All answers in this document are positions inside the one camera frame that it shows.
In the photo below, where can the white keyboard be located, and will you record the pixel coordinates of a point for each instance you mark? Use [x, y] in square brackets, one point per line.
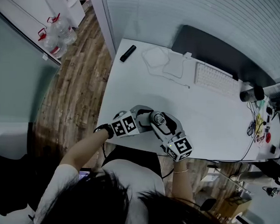
[215, 78]

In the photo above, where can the small white door plate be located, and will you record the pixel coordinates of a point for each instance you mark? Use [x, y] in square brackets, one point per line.
[45, 57]

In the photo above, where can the cardboard box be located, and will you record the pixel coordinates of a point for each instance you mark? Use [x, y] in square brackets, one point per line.
[234, 206]

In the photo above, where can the clear water bottle red cap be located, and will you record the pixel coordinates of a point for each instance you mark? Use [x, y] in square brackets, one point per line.
[64, 32]
[54, 45]

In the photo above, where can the person's left forearm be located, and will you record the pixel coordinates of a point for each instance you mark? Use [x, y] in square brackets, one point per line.
[83, 151]

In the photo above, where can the person's right forearm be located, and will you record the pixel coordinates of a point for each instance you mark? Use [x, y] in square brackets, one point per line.
[182, 186]

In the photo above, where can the phone with lit screen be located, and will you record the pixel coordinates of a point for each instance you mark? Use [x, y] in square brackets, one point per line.
[85, 175]

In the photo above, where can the small white adapter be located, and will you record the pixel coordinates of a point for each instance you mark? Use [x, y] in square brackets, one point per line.
[188, 55]

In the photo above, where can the black cylinder speaker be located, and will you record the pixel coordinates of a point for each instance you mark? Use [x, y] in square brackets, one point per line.
[249, 94]

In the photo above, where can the white rounded square device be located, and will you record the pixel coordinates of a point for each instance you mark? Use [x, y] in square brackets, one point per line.
[153, 57]

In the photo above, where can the black monitor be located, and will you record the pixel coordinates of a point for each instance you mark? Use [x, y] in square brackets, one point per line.
[220, 54]

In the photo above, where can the grey computer mouse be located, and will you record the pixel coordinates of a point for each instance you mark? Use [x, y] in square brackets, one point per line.
[251, 129]

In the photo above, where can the black office chair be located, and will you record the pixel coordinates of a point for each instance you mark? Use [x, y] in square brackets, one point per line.
[9, 180]

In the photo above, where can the white flat square pad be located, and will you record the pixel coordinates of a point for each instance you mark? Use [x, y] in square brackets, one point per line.
[173, 64]

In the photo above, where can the small red object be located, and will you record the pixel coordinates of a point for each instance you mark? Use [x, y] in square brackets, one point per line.
[268, 138]

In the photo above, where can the person's white shirt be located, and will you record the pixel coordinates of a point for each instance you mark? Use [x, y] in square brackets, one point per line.
[144, 180]

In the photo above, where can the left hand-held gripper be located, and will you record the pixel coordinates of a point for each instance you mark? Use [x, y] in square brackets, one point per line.
[125, 124]

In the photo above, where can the black oval pad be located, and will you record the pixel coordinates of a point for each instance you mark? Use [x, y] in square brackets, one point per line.
[207, 204]

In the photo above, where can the yellow packet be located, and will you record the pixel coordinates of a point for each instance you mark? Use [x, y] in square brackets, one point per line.
[259, 122]

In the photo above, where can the black stick-shaped device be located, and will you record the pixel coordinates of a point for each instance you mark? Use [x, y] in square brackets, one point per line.
[127, 53]

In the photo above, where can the small black box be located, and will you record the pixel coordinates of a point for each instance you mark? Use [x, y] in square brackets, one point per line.
[272, 149]

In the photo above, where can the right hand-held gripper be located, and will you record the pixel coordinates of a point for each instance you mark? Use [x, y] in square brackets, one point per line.
[181, 148]

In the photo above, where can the teal cloth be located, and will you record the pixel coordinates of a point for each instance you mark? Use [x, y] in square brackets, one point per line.
[259, 104]

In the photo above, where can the person's black shorts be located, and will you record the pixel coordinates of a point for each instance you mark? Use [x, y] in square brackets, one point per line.
[134, 155]

